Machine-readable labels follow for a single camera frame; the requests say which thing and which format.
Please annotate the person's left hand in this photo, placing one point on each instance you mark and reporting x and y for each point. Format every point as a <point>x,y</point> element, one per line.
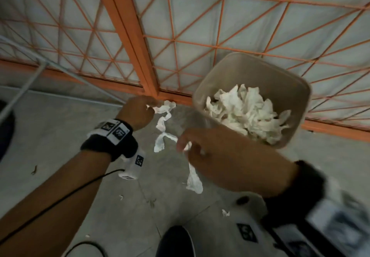
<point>136,112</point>

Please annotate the person's right hand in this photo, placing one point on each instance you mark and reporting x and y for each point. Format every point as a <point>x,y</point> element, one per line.
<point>237,164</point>

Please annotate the paper strips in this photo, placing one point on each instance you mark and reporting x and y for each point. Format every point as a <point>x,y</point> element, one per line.
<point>248,112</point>

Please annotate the beige plastic waste bin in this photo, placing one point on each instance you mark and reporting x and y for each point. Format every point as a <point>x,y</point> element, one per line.
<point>231,68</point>

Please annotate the person's left forearm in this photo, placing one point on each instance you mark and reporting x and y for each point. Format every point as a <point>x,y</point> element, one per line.
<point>52,204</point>

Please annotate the black wristband with marker tags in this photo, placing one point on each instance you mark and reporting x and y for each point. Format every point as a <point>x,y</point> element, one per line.
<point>289,201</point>
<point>98,144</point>

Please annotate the orange metal mesh fence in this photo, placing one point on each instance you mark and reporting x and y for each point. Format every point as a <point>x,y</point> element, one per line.
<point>131,34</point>

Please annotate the black left shoe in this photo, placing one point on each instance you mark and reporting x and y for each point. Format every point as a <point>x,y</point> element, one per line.
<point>176,245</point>

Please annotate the white fabric backdrop sheet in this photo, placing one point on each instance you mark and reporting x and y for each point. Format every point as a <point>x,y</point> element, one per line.
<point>196,13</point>

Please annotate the small dark debris piece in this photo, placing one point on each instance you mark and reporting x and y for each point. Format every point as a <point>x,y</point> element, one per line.
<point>34,170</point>

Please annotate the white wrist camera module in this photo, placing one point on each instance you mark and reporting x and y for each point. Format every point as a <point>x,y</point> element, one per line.
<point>251,216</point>
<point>134,164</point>

